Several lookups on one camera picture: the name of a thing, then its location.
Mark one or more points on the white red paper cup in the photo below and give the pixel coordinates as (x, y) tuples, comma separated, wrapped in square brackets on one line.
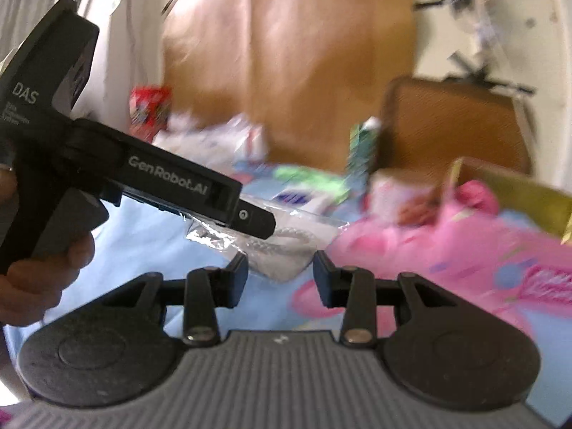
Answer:
[(397, 196)]

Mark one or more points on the green yellow packet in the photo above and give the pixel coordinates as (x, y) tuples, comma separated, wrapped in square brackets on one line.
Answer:
[(313, 178)]

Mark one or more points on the dark purple clothing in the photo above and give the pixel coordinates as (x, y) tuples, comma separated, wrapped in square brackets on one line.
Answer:
[(4, 414)]

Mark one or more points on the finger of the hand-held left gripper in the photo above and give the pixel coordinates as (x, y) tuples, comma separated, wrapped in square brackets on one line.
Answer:
[(254, 219), (178, 209)]

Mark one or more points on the white tissue package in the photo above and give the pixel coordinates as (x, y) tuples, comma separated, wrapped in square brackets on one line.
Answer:
[(201, 147)]

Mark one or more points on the blue pink printed blanket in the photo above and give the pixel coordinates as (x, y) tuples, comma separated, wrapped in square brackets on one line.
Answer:
[(147, 250)]

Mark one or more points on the white curtain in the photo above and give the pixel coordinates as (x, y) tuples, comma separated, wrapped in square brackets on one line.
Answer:
[(125, 31)]

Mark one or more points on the green can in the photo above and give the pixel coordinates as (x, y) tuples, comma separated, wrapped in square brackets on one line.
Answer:
[(364, 147)]

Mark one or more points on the black wall tape strips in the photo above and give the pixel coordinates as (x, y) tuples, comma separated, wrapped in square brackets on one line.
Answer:
[(464, 18)]

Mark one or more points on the person's left hand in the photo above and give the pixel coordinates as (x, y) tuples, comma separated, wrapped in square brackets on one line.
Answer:
[(40, 286)]

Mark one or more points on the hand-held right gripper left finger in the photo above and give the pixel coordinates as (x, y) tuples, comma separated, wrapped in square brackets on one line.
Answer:
[(237, 277)]

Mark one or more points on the pink round plush toy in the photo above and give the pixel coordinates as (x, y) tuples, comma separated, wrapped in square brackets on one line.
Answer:
[(478, 199)]

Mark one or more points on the brown cardboard box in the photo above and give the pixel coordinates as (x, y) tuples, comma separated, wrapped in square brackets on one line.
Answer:
[(456, 125)]

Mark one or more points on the gold box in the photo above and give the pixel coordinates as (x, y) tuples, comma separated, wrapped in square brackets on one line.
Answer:
[(527, 201)]

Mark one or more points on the large brown cardboard sheet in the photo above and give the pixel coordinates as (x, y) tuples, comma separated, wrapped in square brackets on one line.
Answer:
[(290, 67)]

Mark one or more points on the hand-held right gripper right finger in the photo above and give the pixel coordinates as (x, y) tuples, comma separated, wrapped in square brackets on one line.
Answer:
[(322, 279)]

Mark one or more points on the red snack bag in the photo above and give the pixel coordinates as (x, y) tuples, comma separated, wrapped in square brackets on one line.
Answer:
[(149, 111)]

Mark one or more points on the clear crumpled plastic bag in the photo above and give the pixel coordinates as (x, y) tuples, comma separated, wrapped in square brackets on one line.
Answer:
[(250, 138)]

